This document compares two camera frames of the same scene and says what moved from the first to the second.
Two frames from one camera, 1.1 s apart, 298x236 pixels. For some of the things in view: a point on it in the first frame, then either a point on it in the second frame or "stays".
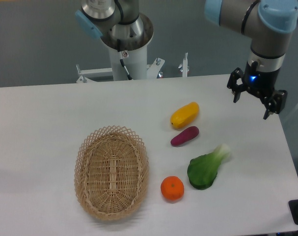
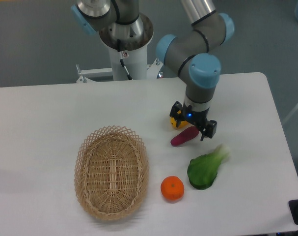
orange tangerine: (172, 188) stays
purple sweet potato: (189, 133) stays
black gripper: (260, 82) -> (195, 117)
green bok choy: (202, 169) stays
